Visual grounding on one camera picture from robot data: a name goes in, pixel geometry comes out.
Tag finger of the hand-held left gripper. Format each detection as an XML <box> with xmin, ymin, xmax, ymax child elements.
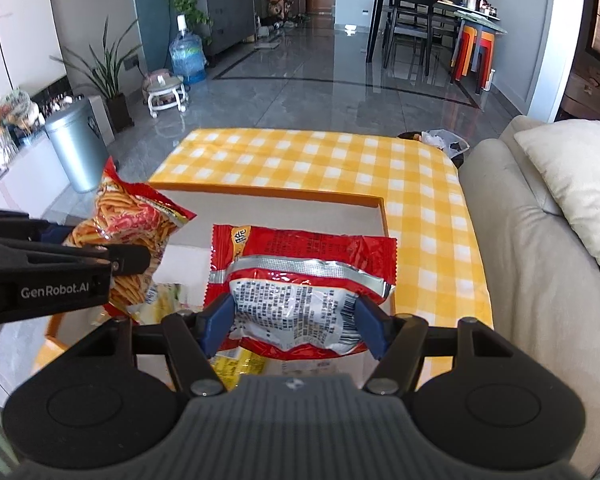
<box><xmin>0</xmin><ymin>239</ymin><xmax>152</xmax><ymax>277</ymax></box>
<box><xmin>0</xmin><ymin>208</ymin><xmax>73</xmax><ymax>247</ymax></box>

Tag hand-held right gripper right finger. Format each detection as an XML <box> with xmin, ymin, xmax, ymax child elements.
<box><xmin>354</xmin><ymin>296</ymin><xmax>531</xmax><ymax>396</ymax></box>

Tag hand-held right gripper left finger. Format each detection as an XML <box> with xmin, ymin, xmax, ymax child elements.
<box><xmin>55</xmin><ymin>292</ymin><xmax>236</xmax><ymax>397</ymax></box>

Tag yellow green snack packet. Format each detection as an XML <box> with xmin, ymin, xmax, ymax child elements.
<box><xmin>210</xmin><ymin>350</ymin><xmax>268</xmax><ymax>391</ymax></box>

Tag orange stick snack packet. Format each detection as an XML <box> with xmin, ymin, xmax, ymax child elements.
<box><xmin>62</xmin><ymin>156</ymin><xmax>197</xmax><ymax>318</ymax></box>

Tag orange cardboard box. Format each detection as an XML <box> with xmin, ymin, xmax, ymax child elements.
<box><xmin>32</xmin><ymin>181</ymin><xmax>400</xmax><ymax>391</ymax></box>

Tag red silver-backed snack packet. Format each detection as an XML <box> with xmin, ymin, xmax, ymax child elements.
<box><xmin>202</xmin><ymin>224</ymin><xmax>398</xmax><ymax>361</ymax></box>

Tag white tv cabinet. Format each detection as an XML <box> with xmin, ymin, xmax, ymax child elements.
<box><xmin>0</xmin><ymin>132</ymin><xmax>76</xmax><ymax>211</ymax></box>

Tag silver pedal trash can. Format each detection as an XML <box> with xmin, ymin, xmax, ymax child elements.
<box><xmin>45</xmin><ymin>97</ymin><xmax>110</xmax><ymax>194</ymax></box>

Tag yellow checkered tablecloth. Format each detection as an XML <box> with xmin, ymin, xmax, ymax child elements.
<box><xmin>147</xmin><ymin>127</ymin><xmax>495</xmax><ymax>391</ymax></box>

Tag plush toy bouquet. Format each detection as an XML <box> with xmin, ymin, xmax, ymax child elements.
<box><xmin>0</xmin><ymin>87</ymin><xmax>41</xmax><ymax>141</ymax></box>

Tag long-leaf potted plant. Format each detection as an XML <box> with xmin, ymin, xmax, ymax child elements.
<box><xmin>50</xmin><ymin>17</ymin><xmax>143</xmax><ymax>133</ymax></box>

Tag beige sofa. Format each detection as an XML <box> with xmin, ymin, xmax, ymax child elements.
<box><xmin>457</xmin><ymin>115</ymin><xmax>600</xmax><ymax>441</ymax></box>

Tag white rolling stool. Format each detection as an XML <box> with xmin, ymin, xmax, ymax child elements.
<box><xmin>142</xmin><ymin>70</ymin><xmax>190</xmax><ymax>118</ymax></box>

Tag black waste bin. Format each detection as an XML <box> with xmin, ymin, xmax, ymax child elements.
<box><xmin>397</xmin><ymin>129</ymin><xmax>471</xmax><ymax>168</ymax></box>

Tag blue water jug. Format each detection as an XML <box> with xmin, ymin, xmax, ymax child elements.
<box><xmin>169</xmin><ymin>15</ymin><xmax>208</xmax><ymax>86</ymax></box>

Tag white pillow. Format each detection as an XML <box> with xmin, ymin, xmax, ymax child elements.
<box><xmin>514</xmin><ymin>120</ymin><xmax>600</xmax><ymax>295</ymax></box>

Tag grey drawer cabinet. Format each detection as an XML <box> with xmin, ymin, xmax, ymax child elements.
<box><xmin>197</xmin><ymin>0</ymin><xmax>258</xmax><ymax>56</ymax></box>

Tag stacked orange stools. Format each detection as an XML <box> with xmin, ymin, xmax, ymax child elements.
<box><xmin>451</xmin><ymin>22</ymin><xmax>496</xmax><ymax>96</ymax></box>

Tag glass dining table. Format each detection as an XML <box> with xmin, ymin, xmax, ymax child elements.
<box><xmin>366</xmin><ymin>0</ymin><xmax>481</xmax><ymax>63</ymax></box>

